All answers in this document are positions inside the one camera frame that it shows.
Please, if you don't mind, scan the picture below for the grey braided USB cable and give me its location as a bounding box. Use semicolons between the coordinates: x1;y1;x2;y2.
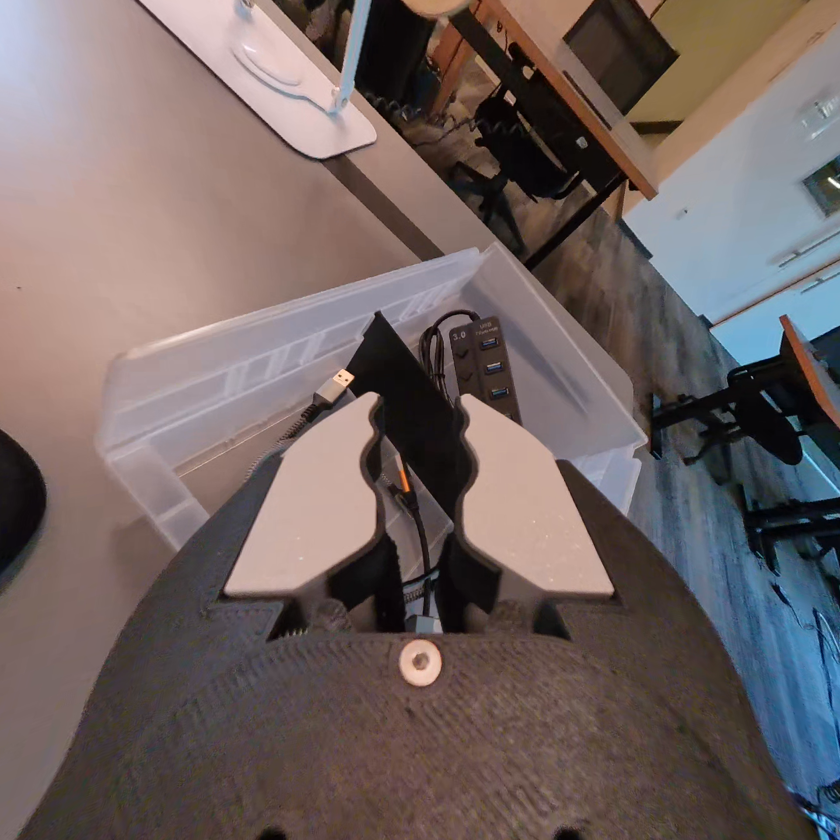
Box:
399;571;442;635
246;369;357;476

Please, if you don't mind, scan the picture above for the black USB hub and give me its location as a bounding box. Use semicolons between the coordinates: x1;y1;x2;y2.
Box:
448;316;524;427

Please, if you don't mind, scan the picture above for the clear plastic storage bin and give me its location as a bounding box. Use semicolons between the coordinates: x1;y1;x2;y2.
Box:
94;241;651;552

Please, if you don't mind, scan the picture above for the black divider panel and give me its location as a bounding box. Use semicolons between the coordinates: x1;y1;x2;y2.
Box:
344;311;473;526

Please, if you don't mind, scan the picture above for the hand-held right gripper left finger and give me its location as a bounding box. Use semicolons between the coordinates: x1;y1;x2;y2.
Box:
223;392;385;601

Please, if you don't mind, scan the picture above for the black computer monitor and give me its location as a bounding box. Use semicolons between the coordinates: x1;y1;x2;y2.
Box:
563;0;680;118

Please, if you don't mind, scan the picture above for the black office chair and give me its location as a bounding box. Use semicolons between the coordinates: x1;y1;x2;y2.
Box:
650;364;807;487
449;92;592;227

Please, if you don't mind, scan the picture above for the black padded wrist rest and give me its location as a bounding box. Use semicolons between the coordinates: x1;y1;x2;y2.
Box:
0;430;48;578

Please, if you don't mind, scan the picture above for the wooden desk black frame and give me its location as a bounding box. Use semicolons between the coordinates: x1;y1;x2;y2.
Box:
777;314;840;431
430;0;659;271

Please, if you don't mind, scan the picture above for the black orange-ringed USB cable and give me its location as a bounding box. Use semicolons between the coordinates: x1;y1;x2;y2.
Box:
384;453;439;578

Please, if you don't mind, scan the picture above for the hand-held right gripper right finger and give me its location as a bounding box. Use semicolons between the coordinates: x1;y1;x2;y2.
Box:
451;394;616;603

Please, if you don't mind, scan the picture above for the black USB hub cable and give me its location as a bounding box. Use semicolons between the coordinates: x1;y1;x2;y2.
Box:
419;310;483;401

